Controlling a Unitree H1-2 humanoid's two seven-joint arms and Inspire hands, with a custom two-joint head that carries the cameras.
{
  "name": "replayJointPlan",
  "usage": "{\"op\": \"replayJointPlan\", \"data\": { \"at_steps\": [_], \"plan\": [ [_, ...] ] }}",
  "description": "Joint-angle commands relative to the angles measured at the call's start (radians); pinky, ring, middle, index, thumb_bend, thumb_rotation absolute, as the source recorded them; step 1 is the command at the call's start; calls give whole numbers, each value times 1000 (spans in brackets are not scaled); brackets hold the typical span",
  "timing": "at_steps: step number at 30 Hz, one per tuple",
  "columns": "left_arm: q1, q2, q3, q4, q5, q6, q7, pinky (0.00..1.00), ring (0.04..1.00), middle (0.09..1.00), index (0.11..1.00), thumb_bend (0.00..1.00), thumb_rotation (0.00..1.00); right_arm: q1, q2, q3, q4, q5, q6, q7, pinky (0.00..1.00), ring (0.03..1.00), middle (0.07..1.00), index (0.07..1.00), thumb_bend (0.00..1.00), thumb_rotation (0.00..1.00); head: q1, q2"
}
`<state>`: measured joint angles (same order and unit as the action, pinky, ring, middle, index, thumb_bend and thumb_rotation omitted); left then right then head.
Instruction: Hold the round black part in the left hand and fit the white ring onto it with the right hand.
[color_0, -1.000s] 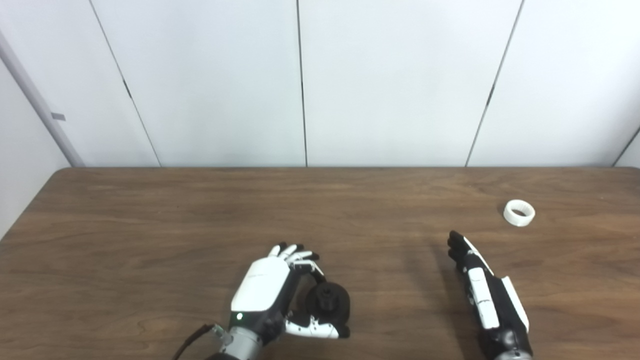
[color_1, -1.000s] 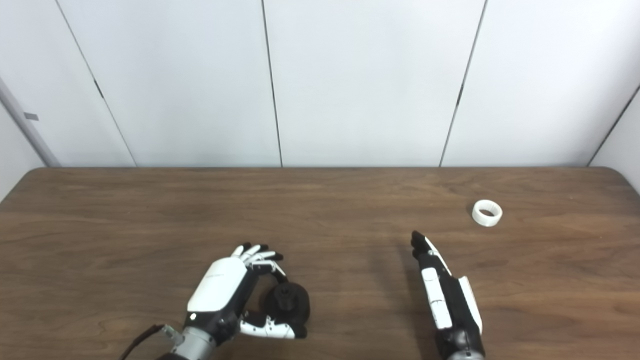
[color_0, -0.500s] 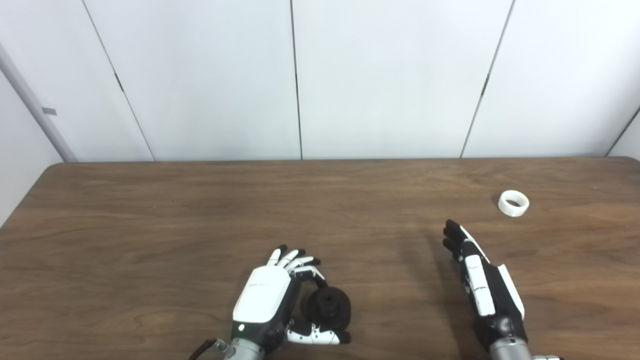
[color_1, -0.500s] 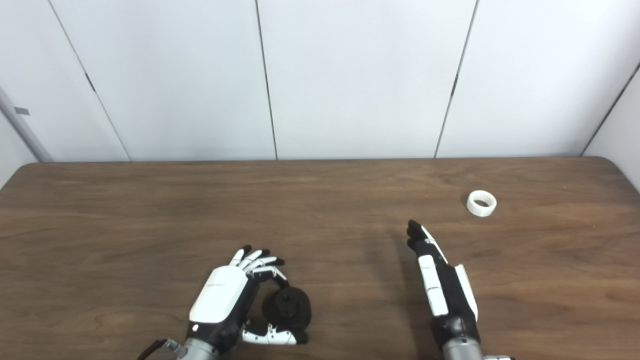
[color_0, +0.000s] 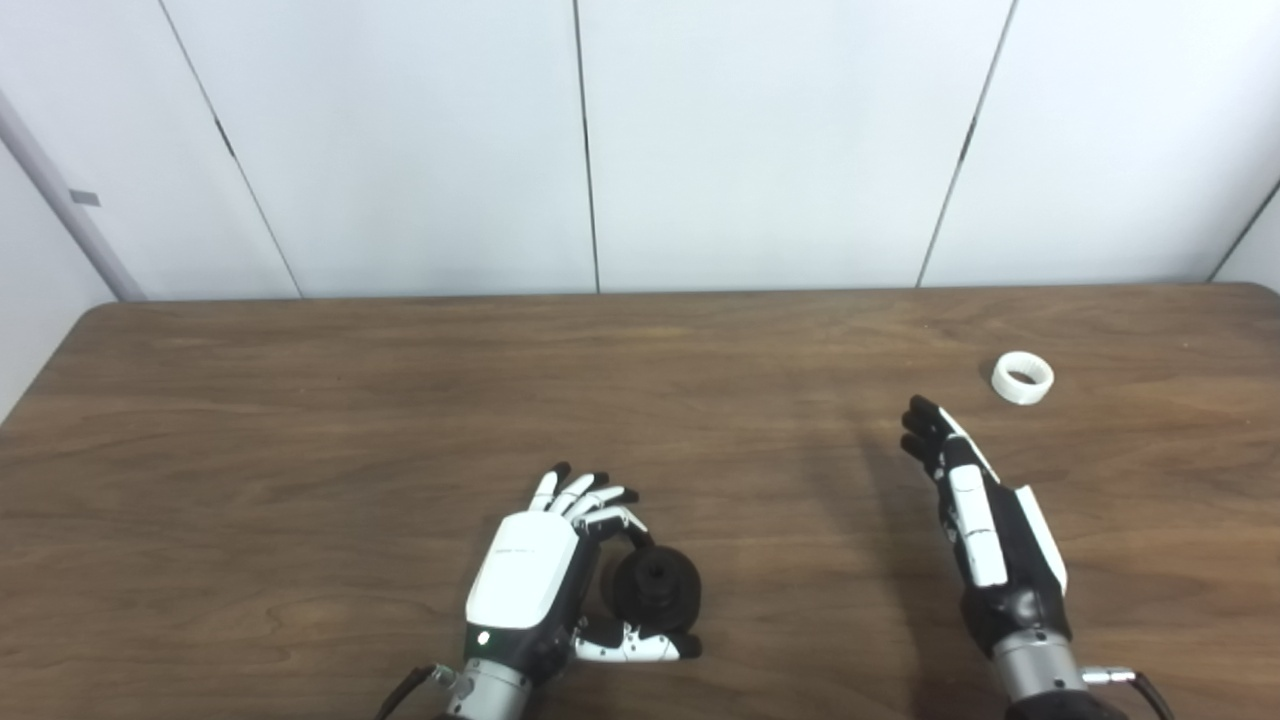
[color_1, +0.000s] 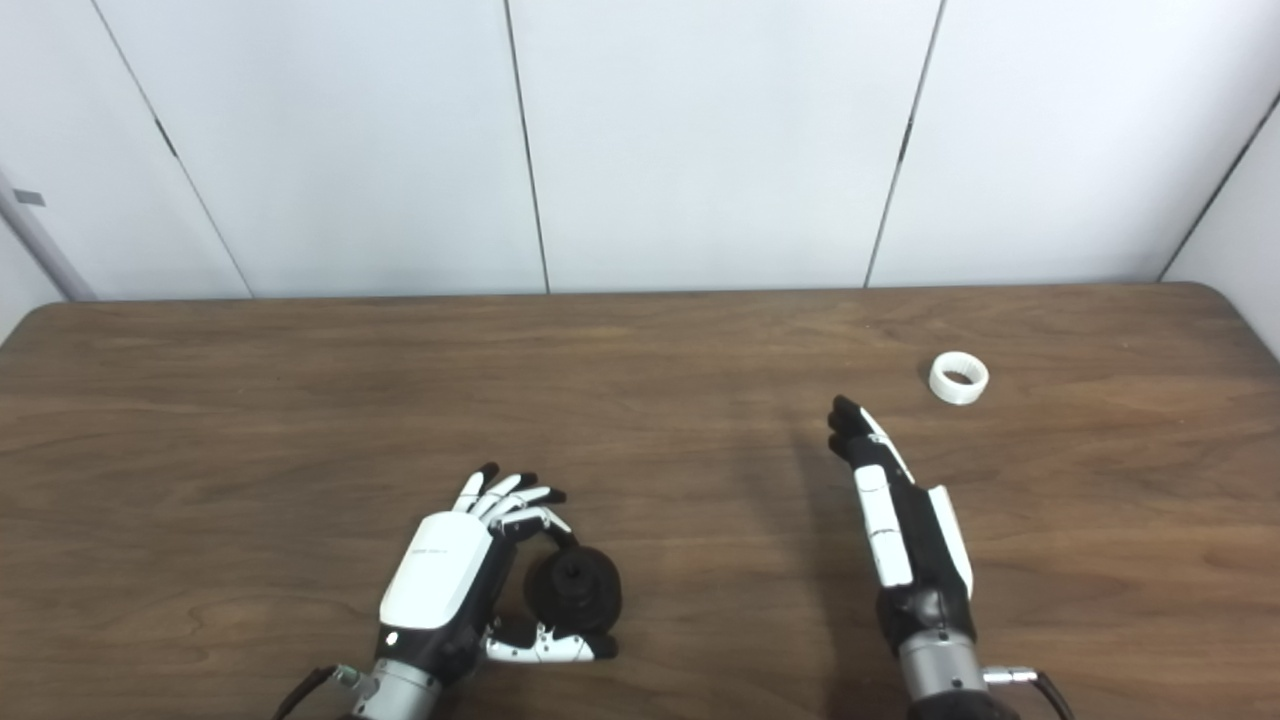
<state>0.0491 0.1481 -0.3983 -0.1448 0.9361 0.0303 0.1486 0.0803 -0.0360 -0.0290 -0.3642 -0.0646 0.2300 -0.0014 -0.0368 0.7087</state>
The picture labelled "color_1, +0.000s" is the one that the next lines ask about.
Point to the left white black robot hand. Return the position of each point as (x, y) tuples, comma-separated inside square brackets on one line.
[(440, 570)]

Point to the grey tape label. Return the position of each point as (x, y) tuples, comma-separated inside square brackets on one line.
[(29, 197)]

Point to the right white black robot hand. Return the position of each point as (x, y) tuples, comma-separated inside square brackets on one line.
[(925, 560)]

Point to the grey wall corner post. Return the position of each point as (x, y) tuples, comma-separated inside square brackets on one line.
[(40, 245)]

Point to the round black plastic part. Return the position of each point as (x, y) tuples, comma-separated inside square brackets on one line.
[(575, 590)]

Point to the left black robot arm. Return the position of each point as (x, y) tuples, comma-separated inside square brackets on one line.
[(400, 695)]

